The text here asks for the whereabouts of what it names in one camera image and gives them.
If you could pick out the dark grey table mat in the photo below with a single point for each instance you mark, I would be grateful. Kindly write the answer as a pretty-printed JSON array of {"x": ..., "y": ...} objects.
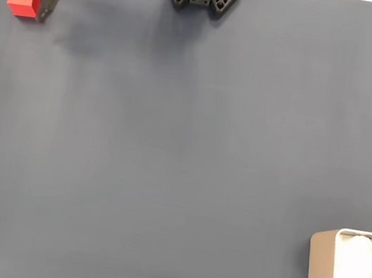
[{"x": 168, "y": 161}]

